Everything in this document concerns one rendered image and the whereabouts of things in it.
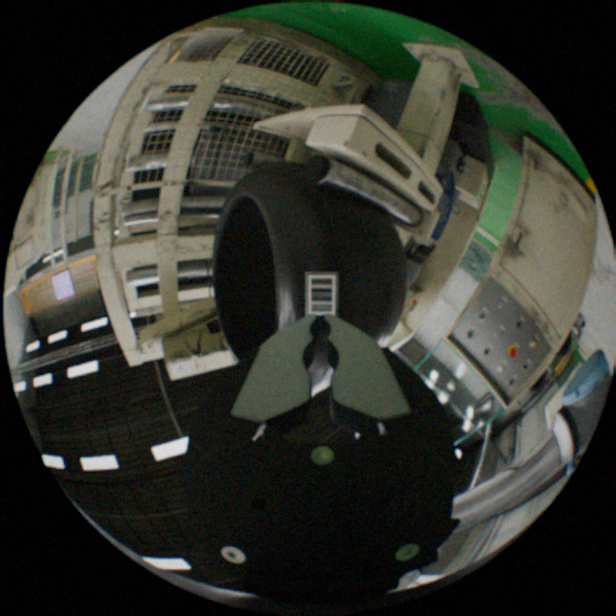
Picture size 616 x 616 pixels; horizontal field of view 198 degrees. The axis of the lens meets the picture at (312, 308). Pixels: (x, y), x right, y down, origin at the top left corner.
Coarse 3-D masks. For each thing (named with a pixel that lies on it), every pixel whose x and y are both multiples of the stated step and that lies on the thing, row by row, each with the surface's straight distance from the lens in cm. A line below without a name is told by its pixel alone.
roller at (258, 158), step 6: (246, 156) 55; (252, 156) 53; (258, 156) 53; (264, 156) 54; (270, 156) 55; (246, 162) 54; (252, 162) 53; (258, 162) 53; (264, 162) 54; (270, 162) 54
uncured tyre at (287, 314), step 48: (240, 192) 46; (288, 192) 32; (336, 192) 33; (240, 240) 75; (288, 240) 28; (336, 240) 27; (384, 240) 37; (240, 288) 78; (288, 288) 28; (384, 288) 34; (240, 336) 72; (384, 336) 41
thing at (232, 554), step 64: (256, 448) 6; (320, 448) 6; (384, 448) 6; (192, 512) 6; (256, 512) 6; (320, 512) 5; (384, 512) 6; (448, 512) 6; (256, 576) 6; (320, 576) 6; (384, 576) 6
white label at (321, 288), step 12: (312, 276) 26; (324, 276) 26; (336, 276) 26; (312, 288) 26; (324, 288) 26; (336, 288) 26; (312, 300) 26; (324, 300) 26; (336, 300) 26; (312, 312) 27; (324, 312) 27; (336, 312) 27
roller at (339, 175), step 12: (324, 156) 29; (312, 168) 29; (324, 168) 28; (336, 168) 29; (348, 168) 32; (312, 180) 29; (324, 180) 29; (336, 180) 29; (348, 180) 31; (360, 180) 33; (372, 180) 37; (348, 192) 33; (360, 192) 34; (372, 192) 36; (384, 192) 39; (372, 204) 39; (384, 204) 40; (396, 204) 43; (408, 204) 49; (408, 216) 50; (420, 216) 56
